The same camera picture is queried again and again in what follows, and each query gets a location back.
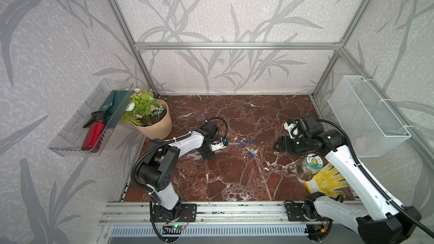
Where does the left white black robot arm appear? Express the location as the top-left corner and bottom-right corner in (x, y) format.
(130, 122), (227, 211)

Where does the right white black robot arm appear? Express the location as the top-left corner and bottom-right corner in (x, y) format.
(273, 114), (423, 244)

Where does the yellow work glove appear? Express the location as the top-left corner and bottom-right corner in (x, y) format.
(304, 163), (350, 198)

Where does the terracotta pot with green plant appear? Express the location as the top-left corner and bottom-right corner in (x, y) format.
(121, 88), (172, 140)

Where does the red spray bottle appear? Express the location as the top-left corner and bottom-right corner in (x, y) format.
(81, 111), (111, 153)

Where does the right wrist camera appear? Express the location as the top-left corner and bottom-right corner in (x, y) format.
(284, 120), (300, 139)

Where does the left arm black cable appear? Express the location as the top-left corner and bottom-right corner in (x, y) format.
(130, 116), (229, 194)

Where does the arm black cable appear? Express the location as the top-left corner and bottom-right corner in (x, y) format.
(316, 118), (434, 239)
(130, 116), (229, 194)

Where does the white wire mesh basket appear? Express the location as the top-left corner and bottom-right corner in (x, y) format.
(328, 75), (411, 157)

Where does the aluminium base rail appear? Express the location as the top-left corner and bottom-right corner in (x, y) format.
(98, 201), (291, 226)

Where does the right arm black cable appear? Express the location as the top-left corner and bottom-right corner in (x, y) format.
(316, 118), (434, 239)

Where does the clear plastic wall bin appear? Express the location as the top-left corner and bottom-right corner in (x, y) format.
(48, 79), (134, 157)

